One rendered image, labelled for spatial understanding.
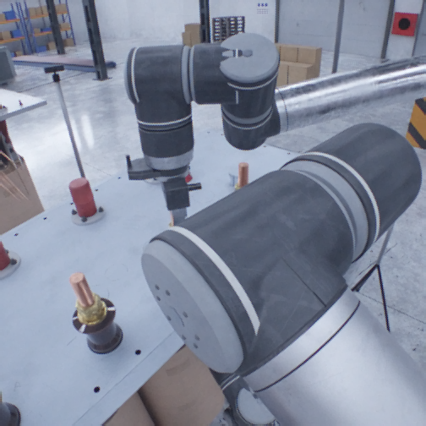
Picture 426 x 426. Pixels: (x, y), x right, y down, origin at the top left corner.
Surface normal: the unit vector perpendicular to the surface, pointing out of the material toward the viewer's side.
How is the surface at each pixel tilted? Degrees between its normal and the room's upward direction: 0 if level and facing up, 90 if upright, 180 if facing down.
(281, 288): 30
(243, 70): 46
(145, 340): 0
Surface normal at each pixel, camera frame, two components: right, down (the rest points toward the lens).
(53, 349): -0.04, -0.80
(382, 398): 0.05, -0.46
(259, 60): -0.08, -0.24
